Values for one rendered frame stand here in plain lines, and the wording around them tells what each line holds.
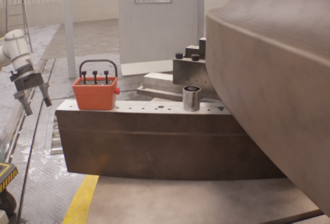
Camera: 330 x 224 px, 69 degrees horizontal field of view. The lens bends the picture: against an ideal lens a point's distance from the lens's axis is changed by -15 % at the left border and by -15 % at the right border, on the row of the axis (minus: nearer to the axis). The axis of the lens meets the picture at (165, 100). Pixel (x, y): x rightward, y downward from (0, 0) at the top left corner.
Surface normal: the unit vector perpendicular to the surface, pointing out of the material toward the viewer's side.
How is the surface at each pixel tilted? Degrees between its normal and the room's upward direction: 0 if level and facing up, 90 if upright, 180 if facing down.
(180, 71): 90
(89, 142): 90
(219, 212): 0
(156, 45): 90
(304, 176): 90
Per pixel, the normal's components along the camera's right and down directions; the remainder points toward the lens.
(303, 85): -0.97, 0.08
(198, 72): -0.44, 0.33
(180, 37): 0.30, 0.36
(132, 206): 0.00, -0.93
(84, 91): -0.01, 0.48
